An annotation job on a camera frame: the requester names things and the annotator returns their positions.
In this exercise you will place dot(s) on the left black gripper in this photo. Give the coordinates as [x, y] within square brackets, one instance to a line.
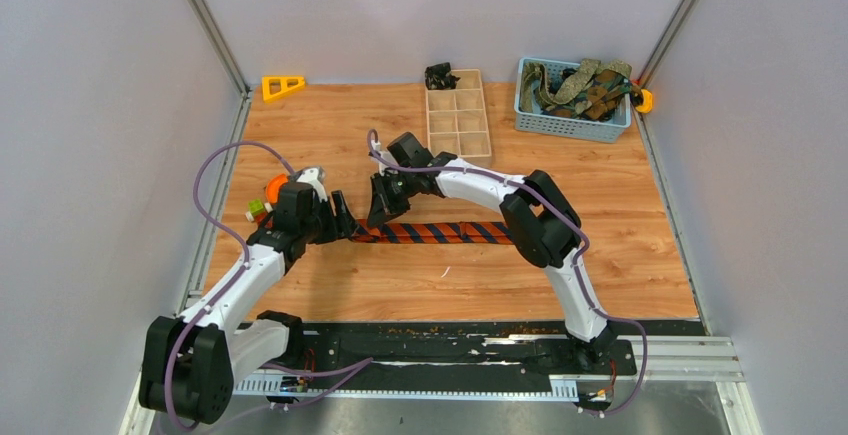
[341, 225]

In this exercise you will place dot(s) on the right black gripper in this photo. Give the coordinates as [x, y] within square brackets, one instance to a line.
[384, 207]

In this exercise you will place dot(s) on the orange navy striped tie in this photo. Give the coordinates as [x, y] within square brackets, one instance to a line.
[495, 233]

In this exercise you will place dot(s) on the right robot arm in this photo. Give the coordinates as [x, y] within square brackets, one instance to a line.
[542, 224]

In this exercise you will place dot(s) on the orange curved block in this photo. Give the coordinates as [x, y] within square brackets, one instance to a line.
[273, 186]

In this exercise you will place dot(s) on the green and red toy blocks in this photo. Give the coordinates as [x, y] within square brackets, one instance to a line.
[259, 212]

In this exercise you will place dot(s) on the wooden compartment box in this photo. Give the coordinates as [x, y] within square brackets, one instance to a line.
[457, 120]

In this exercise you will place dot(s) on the rolled black tie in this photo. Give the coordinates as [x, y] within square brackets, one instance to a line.
[440, 77]

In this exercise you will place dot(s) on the olive patterned tie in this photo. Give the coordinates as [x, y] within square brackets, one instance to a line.
[536, 76]

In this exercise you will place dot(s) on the brown teal patterned tie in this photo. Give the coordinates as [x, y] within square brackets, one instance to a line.
[596, 95]

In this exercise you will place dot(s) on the blue plastic basket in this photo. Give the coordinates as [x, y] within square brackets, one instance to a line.
[540, 123]

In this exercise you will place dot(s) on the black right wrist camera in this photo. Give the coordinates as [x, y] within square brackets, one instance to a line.
[408, 152]

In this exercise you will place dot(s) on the yellow triangle bracket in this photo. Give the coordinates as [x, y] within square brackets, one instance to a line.
[274, 88]

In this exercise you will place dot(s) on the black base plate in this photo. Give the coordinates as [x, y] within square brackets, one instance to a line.
[453, 356]

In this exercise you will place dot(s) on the yellow orange corner bracket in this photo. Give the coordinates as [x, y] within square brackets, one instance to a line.
[642, 100]

